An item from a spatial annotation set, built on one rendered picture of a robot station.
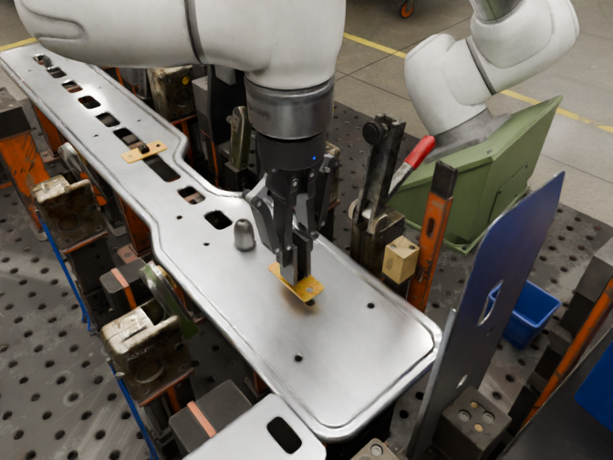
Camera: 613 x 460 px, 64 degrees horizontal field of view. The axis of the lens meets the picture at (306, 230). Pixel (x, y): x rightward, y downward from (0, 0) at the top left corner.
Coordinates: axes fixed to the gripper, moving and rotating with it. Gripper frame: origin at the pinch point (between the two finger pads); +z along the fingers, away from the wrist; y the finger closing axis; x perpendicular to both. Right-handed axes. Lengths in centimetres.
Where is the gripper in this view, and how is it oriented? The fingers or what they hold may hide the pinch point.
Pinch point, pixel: (295, 257)
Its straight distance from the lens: 66.3
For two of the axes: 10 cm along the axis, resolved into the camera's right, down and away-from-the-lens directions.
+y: -7.6, 4.4, -4.8
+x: 6.5, 5.1, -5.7
